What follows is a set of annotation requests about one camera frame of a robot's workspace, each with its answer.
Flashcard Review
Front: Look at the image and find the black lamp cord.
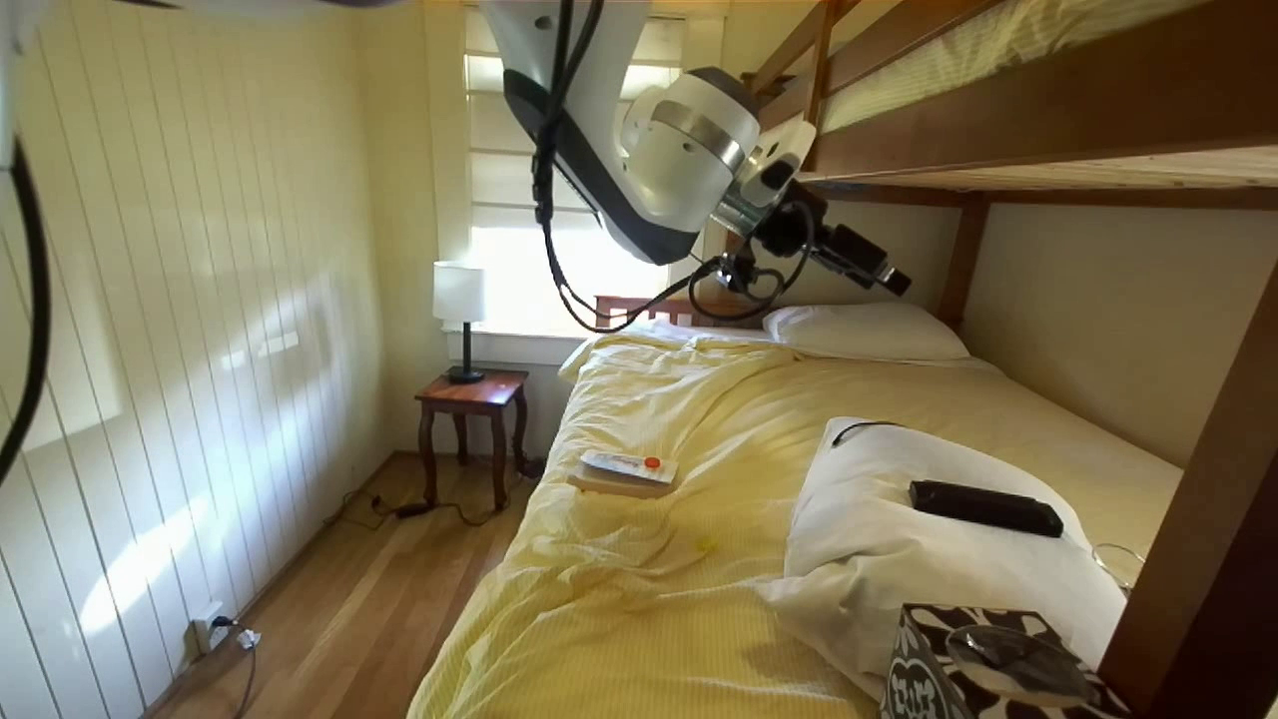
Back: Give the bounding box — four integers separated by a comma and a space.
364, 486, 512, 530

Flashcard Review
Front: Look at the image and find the smooth white pillow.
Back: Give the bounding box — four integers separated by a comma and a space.
760, 300, 973, 367

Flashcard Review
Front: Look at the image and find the white shade table lamp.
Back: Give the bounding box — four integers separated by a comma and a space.
430, 260, 491, 389

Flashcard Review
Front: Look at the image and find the black remote control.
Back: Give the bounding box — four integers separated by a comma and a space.
908, 477, 1071, 543

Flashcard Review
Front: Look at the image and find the wooden bunk bed frame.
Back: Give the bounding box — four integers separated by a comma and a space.
589, 0, 1278, 719

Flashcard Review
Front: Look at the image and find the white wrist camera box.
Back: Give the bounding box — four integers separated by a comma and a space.
753, 114, 817, 176

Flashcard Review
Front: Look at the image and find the red wooden nightstand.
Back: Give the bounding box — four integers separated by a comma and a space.
411, 371, 534, 514

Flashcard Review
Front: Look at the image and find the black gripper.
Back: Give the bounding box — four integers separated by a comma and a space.
775, 178, 918, 300

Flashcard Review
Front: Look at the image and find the upper bunk mattress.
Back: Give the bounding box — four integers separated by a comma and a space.
743, 0, 1203, 165

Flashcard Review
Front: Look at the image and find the yellow bed sheet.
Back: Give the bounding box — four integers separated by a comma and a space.
404, 322, 1186, 719

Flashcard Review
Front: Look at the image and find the white pillow with crumpled case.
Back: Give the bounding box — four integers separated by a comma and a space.
761, 413, 1134, 703

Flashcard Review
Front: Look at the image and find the cream window blind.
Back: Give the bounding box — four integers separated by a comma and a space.
456, 0, 752, 334

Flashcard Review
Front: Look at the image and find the floor power strip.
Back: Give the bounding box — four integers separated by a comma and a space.
178, 608, 263, 663

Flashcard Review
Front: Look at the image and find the thin paperback book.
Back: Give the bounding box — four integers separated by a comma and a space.
579, 447, 683, 493

